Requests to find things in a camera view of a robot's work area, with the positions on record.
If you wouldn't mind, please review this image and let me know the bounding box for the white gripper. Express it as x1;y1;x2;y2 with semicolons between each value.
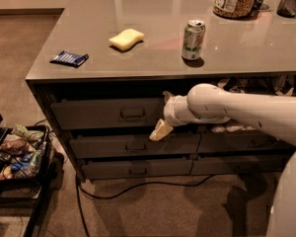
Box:
149;91;192;141

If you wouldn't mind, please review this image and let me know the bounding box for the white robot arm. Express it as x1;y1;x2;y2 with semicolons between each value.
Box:
150;84;296;237

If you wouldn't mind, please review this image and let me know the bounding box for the grey drawer cabinet counter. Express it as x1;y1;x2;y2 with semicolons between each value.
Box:
27;0;296;180

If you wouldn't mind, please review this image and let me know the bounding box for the black white snack bag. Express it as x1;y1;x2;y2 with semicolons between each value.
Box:
217;77;251;94

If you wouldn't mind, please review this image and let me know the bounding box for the yellow sponge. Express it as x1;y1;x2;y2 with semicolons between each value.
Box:
109;29;145;51

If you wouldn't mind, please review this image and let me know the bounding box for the green white soda can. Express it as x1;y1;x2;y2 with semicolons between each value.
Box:
182;19;205;60

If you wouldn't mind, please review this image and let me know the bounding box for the blue snack wrapper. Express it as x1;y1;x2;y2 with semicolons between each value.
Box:
50;50;89;68

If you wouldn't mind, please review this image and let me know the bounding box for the large jar of nuts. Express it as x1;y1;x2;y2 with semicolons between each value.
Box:
213;0;255;19

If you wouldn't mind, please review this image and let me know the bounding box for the black tray of snacks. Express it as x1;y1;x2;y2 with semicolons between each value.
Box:
0;124;50;187

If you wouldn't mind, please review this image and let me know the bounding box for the black floor cable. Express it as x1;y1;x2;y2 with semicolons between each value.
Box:
75;173;218;237

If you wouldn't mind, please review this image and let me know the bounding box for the black cart frame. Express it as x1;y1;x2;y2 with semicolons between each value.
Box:
0;115;64;237

